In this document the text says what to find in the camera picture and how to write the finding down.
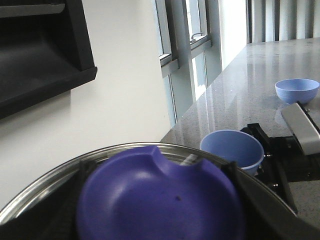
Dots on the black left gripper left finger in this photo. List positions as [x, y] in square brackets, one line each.
[53, 218]

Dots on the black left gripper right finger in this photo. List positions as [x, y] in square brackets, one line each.
[267, 217]

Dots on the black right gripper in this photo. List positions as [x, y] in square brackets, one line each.
[283, 163]

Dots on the light blue ribbed cup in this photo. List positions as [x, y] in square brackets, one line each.
[235, 146]

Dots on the glass lid with blue knob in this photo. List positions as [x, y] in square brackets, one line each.
[145, 193]

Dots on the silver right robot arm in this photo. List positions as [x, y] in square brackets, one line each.
[302, 127]

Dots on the light blue bowl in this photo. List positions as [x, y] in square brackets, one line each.
[297, 90]

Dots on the grey framed window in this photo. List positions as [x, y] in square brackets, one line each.
[189, 49]

